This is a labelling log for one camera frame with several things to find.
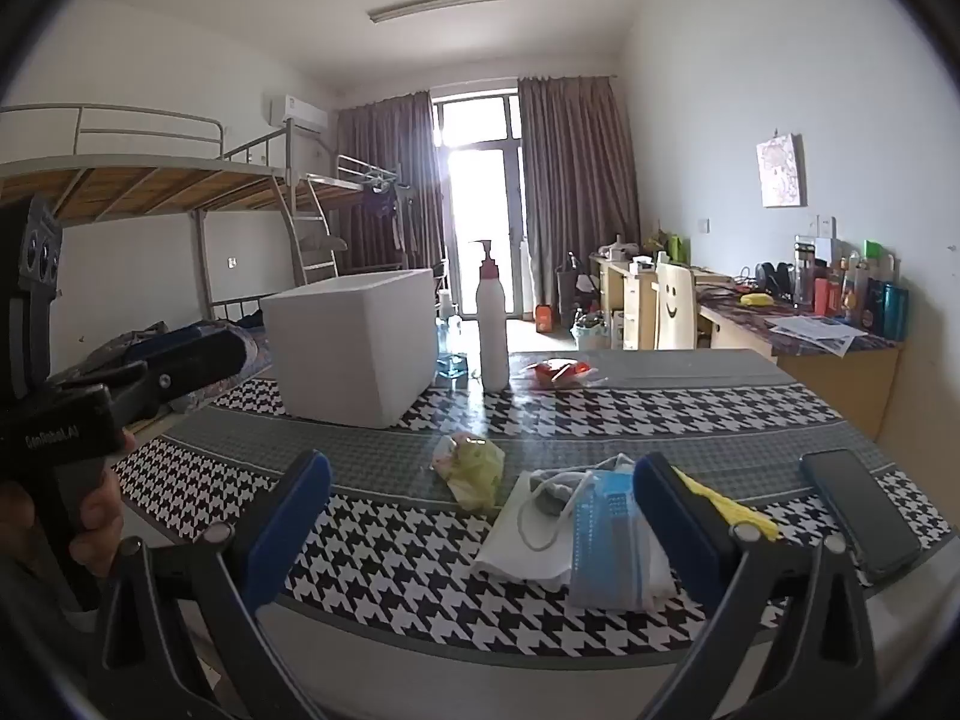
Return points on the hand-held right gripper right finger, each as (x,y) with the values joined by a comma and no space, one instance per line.
(675,517)

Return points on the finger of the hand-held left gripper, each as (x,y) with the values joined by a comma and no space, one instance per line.
(202,371)

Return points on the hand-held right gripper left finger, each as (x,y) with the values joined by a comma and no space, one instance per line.
(289,517)

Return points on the blue face mask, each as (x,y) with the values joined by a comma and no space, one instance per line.
(607,540)

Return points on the white foam box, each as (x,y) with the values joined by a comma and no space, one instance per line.
(345,345)

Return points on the white tissue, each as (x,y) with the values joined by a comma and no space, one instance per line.
(510,547)

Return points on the person's left hand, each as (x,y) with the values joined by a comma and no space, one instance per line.
(105,495)

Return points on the yellow cloth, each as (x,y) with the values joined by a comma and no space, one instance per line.
(731,506)

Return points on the blue patterned blanket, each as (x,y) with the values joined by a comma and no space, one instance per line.
(112,349)

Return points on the houndstooth tablecloth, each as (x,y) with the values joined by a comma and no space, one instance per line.
(675,420)

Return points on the grey cloth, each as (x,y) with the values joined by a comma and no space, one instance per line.
(553,491)

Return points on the black smartphone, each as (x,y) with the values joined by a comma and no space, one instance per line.
(859,514)

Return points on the red snack packet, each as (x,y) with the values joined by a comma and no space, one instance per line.
(559,373)

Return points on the yellow-green plastic bag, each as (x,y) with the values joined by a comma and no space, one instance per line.
(472,469)

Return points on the large metal bunk bed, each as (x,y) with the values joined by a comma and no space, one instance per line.
(150,187)

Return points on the white bucket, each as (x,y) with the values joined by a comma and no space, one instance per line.
(590,334)

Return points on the wooden desk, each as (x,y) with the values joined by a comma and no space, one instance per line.
(832,382)

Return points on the smiley face wooden chair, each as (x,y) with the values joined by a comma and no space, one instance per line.
(675,307)

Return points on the blue spray bottle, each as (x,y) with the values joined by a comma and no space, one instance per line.
(452,364)

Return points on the printed papers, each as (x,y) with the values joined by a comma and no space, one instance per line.
(817,334)

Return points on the yellow object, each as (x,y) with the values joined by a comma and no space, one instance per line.
(756,298)

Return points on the small metal bunk bed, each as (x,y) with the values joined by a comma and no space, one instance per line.
(341,181)

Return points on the orange bag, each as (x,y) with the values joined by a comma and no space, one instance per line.
(544,319)

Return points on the hanging dark clothes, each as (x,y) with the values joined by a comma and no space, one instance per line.
(386,214)

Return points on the black bin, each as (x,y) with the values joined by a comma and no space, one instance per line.
(570,285)

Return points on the white pump bottle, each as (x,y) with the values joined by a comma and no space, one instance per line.
(493,337)

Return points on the black headphones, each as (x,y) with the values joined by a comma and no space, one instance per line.
(772,277)

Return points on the green bag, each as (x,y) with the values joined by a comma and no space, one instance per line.
(679,247)

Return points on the white air conditioner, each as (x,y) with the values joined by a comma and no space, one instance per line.
(296,114)

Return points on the narrow brown curtain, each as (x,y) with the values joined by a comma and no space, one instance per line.
(382,157)

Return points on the teal bottle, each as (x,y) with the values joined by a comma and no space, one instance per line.
(895,311)

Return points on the glass balcony door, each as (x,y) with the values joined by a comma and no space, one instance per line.
(480,195)

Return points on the wide brown curtain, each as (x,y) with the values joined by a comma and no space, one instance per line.
(577,180)

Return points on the ceiling tube light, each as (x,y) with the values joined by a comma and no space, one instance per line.
(435,5)

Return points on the wall poster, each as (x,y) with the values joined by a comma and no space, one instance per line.
(781,171)

